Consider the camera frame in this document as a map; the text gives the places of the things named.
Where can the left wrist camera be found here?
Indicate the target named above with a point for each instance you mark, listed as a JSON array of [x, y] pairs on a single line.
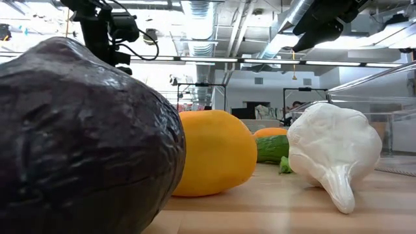
[[125, 27]]

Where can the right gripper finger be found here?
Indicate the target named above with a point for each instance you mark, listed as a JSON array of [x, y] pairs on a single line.
[[317, 35]]

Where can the white garlic bulb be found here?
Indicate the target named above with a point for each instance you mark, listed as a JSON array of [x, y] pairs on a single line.
[[331, 146]]

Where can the purple cabbage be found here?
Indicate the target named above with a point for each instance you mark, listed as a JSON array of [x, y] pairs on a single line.
[[81, 139]]

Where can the silver ventilation duct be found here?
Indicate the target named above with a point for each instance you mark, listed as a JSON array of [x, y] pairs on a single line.
[[199, 19], [279, 35]]

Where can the orange fruit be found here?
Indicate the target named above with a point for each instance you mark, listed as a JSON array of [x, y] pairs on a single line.
[[217, 152], [269, 132]]

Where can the black hanging dome camera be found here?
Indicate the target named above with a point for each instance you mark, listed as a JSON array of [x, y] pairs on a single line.
[[5, 32], [151, 37]]

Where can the grey plastic basket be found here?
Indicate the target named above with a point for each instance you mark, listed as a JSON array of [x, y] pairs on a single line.
[[260, 123]]

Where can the small green chili pepper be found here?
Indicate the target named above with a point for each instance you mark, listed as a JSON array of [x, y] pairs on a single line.
[[284, 165]]

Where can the large clear plastic bin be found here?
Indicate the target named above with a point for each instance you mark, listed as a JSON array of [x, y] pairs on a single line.
[[399, 107]]

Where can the dark green cucumber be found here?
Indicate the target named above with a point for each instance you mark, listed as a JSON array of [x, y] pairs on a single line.
[[271, 149]]

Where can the long LED light bar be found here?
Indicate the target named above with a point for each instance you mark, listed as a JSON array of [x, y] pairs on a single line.
[[208, 59]]

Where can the black workstation frame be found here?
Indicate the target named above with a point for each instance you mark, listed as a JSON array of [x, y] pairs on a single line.
[[305, 88]]

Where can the person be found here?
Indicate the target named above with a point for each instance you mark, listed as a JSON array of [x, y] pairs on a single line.
[[296, 104]]

